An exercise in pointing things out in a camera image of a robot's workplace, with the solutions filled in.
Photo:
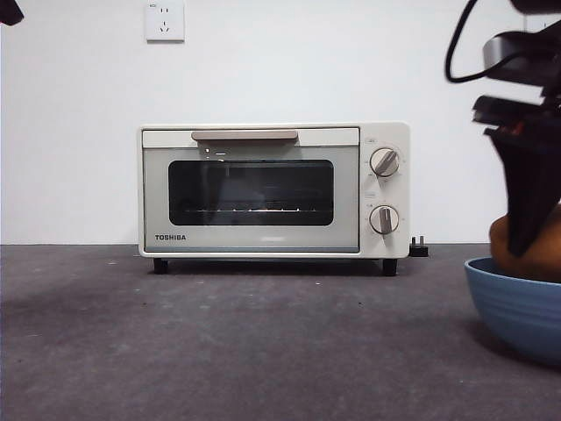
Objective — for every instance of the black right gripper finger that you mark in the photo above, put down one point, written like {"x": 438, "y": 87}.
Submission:
{"x": 526, "y": 188}

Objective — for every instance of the brown potato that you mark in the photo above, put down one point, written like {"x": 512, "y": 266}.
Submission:
{"x": 548, "y": 263}

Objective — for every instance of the blue ribbed bowl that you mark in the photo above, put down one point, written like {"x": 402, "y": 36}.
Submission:
{"x": 513, "y": 316}

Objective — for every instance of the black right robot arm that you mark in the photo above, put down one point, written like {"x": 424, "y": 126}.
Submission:
{"x": 539, "y": 4}

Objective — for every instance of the beige oven knob slanted pointer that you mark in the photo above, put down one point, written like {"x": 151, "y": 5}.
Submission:
{"x": 385, "y": 162}

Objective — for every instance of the cream white Toshiba toaster oven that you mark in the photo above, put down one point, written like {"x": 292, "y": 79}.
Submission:
{"x": 394, "y": 245}

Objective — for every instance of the beige oven knob upright pointer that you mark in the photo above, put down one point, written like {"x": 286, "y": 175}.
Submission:
{"x": 385, "y": 220}

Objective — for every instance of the black power plug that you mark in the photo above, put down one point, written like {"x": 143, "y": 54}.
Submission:
{"x": 418, "y": 251}

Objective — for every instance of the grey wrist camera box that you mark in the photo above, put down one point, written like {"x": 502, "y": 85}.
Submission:
{"x": 504, "y": 50}

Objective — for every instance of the white wall socket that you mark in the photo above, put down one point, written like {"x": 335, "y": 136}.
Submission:
{"x": 165, "y": 22}

